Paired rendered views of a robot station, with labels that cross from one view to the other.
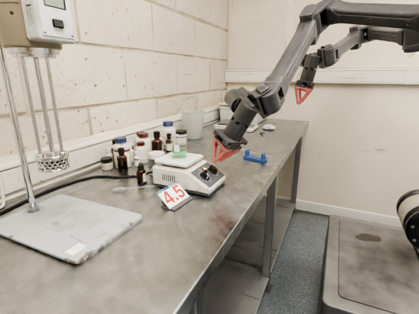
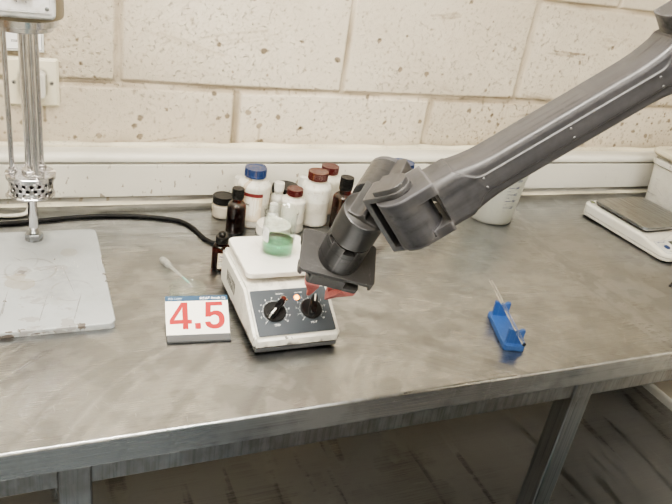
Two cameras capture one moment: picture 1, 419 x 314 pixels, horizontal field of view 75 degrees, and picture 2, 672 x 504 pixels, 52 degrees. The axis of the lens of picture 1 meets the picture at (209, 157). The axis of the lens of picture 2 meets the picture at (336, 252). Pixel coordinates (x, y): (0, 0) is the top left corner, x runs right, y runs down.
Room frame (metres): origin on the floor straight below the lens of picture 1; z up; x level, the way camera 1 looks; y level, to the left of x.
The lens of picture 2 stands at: (0.16, -0.56, 1.33)
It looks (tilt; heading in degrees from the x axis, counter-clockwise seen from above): 27 degrees down; 39
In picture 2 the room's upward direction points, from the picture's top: 9 degrees clockwise
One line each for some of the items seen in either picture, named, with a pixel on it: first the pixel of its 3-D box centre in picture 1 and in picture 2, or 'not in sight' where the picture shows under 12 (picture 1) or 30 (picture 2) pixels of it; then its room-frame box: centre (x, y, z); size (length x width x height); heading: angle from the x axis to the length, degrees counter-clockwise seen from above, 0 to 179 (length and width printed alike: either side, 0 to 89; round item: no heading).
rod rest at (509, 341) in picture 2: (255, 155); (507, 324); (1.09, -0.19, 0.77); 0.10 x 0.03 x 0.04; 46
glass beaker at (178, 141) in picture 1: (178, 145); (280, 229); (0.85, 0.10, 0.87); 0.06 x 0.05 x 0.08; 17
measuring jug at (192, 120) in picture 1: (193, 124); (500, 184); (1.52, 0.09, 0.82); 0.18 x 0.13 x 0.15; 170
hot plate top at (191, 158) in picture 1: (179, 158); (274, 255); (0.84, 0.10, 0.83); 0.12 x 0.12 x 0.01; 65
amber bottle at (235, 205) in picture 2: (121, 159); (236, 209); (0.95, 0.32, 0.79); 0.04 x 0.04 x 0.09
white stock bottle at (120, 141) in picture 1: (121, 152); (253, 195); (1.01, 0.33, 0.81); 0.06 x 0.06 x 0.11
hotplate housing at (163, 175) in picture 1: (186, 172); (276, 288); (0.83, 0.07, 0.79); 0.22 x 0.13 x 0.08; 65
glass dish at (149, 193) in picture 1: (149, 192); (187, 292); (0.74, 0.17, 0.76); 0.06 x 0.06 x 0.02
